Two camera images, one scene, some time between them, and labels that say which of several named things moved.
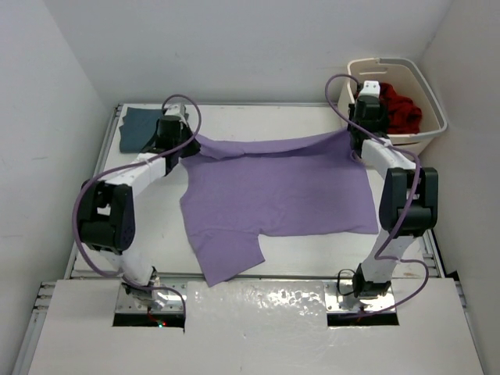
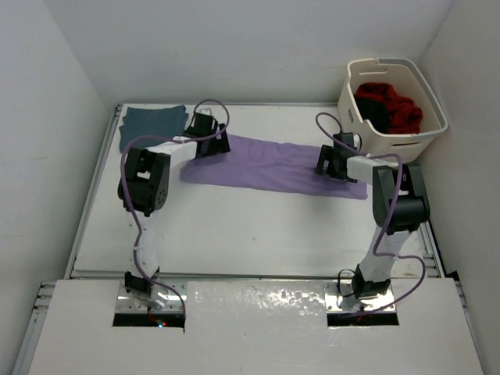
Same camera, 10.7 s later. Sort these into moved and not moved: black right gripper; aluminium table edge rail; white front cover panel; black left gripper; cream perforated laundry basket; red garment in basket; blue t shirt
Moved: black left gripper; black right gripper
Not moved: red garment in basket; white front cover panel; aluminium table edge rail; blue t shirt; cream perforated laundry basket
